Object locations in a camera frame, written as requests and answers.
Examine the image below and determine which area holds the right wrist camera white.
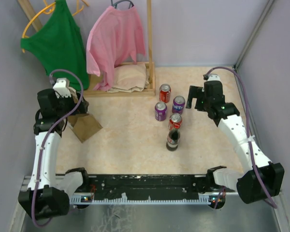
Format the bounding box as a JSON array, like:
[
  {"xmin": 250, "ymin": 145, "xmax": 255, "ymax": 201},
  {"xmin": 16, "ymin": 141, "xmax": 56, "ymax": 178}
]
[{"xmin": 203, "ymin": 73, "xmax": 221, "ymax": 82}]

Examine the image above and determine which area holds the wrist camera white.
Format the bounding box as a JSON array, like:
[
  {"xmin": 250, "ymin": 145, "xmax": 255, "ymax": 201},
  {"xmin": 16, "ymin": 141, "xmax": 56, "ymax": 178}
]
[
  {"xmin": 53, "ymin": 78, "xmax": 71, "ymax": 98},
  {"xmin": 203, "ymin": 73, "xmax": 221, "ymax": 82}
]

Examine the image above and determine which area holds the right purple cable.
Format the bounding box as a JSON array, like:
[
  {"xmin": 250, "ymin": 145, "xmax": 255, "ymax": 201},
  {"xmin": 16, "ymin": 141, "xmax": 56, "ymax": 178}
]
[{"xmin": 205, "ymin": 67, "xmax": 278, "ymax": 209}]

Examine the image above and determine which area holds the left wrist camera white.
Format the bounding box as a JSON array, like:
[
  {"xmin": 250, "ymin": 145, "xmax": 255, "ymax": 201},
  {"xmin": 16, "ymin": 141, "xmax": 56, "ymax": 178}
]
[{"xmin": 53, "ymin": 78, "xmax": 71, "ymax": 98}]

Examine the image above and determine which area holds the dark cola bottle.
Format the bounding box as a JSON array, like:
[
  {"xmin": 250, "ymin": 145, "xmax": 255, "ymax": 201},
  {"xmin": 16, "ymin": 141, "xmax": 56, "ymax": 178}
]
[{"xmin": 166, "ymin": 128, "xmax": 181, "ymax": 151}]

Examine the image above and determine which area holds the wooden clothes rack frame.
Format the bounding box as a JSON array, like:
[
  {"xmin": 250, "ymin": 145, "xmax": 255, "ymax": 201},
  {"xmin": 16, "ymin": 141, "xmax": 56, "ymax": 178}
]
[{"xmin": 18, "ymin": 0, "xmax": 156, "ymax": 98}]

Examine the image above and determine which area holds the red cola can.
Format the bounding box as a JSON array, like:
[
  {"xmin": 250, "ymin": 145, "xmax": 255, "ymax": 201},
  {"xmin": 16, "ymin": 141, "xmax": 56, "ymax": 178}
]
[
  {"xmin": 168, "ymin": 113, "xmax": 182, "ymax": 130},
  {"xmin": 159, "ymin": 84, "xmax": 171, "ymax": 103}
]

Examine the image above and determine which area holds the brown burlap canvas bag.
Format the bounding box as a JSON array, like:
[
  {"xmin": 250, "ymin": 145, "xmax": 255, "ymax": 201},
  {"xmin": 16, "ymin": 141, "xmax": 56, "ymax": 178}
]
[{"xmin": 67, "ymin": 90, "xmax": 103, "ymax": 144}]

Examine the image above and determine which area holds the red cola can front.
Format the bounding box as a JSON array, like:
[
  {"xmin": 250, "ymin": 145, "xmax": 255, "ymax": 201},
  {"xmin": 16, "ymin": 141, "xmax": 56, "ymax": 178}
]
[{"xmin": 168, "ymin": 113, "xmax": 182, "ymax": 130}]

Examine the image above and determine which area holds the green tank top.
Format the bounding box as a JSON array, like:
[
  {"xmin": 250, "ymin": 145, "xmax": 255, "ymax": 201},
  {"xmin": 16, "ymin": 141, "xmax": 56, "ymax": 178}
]
[{"xmin": 20, "ymin": 0, "xmax": 89, "ymax": 89}]

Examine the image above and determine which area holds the purple soda can right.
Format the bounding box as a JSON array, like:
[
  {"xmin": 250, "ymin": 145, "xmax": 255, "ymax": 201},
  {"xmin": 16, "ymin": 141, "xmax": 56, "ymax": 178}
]
[{"xmin": 172, "ymin": 96, "xmax": 186, "ymax": 114}]

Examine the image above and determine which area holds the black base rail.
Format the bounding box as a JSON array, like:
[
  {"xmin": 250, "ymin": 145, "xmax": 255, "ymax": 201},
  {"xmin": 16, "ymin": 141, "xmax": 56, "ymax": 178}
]
[{"xmin": 76, "ymin": 174, "xmax": 222, "ymax": 201}]

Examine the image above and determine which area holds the purple soda can left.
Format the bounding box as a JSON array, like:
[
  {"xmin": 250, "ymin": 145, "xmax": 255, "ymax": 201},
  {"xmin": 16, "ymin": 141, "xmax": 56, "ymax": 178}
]
[{"xmin": 155, "ymin": 101, "xmax": 167, "ymax": 121}]

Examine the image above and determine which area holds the purple soda can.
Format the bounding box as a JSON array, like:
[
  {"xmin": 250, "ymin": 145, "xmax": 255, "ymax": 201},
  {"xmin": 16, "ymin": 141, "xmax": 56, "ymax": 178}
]
[
  {"xmin": 155, "ymin": 101, "xmax": 167, "ymax": 121},
  {"xmin": 172, "ymin": 96, "xmax": 186, "ymax": 114}
]

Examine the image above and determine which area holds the pink t-shirt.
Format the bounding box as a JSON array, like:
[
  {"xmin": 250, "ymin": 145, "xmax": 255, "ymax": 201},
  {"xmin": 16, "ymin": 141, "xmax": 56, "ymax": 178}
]
[{"xmin": 86, "ymin": 6, "xmax": 146, "ymax": 91}]

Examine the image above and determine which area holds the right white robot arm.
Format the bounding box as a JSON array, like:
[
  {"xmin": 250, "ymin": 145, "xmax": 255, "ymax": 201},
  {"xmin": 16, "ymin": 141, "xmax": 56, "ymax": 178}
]
[{"xmin": 186, "ymin": 80, "xmax": 285, "ymax": 204}]

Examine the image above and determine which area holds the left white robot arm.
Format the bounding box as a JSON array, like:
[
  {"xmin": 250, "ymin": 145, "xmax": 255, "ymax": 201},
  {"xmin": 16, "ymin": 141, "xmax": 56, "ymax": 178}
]
[{"xmin": 18, "ymin": 88, "xmax": 91, "ymax": 223}]

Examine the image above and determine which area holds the cream folded cloth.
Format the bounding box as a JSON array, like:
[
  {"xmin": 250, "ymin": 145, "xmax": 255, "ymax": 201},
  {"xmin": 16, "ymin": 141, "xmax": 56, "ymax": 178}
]
[{"xmin": 107, "ymin": 64, "xmax": 149, "ymax": 93}]

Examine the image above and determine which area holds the white toothed cable strip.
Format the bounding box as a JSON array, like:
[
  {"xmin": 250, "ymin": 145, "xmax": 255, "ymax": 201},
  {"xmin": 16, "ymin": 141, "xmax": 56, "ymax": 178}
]
[{"xmin": 69, "ymin": 194, "xmax": 227, "ymax": 205}]

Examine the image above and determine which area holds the grey clothes hanger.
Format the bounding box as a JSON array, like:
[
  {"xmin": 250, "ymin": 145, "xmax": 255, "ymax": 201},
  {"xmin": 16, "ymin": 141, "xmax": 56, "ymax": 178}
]
[{"xmin": 111, "ymin": 0, "xmax": 134, "ymax": 10}]

